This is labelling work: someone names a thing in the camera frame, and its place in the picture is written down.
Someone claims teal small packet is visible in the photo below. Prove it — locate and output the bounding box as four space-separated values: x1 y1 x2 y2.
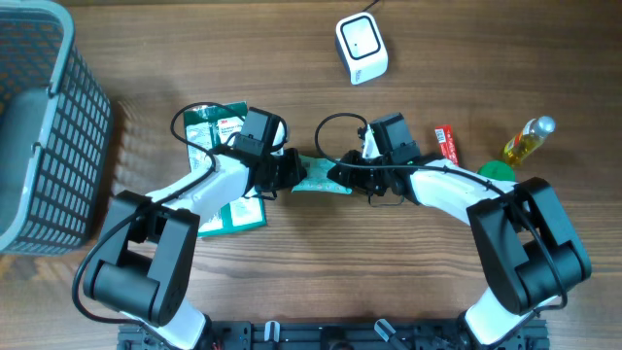
292 156 352 194

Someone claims red stick packet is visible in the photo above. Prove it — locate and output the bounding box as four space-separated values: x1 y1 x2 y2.
434 124 460 166

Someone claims green lid jar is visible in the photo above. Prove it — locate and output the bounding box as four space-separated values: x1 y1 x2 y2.
477 160 516 182

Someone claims yellow liquid bottle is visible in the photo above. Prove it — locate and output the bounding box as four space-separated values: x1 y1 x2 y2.
501 116 556 167

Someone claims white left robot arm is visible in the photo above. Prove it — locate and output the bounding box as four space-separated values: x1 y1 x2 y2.
72 108 306 349

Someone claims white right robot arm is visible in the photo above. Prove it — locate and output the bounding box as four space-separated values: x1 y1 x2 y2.
328 113 592 349

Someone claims white barcode scanner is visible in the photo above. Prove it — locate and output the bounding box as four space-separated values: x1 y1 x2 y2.
334 12 389 86

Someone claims green 3M package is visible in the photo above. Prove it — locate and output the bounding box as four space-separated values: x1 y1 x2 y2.
183 101 267 237

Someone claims grey plastic basket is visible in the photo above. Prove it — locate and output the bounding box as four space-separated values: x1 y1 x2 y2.
1 1 114 256

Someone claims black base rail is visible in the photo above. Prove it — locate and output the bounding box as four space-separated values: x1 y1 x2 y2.
117 319 550 350

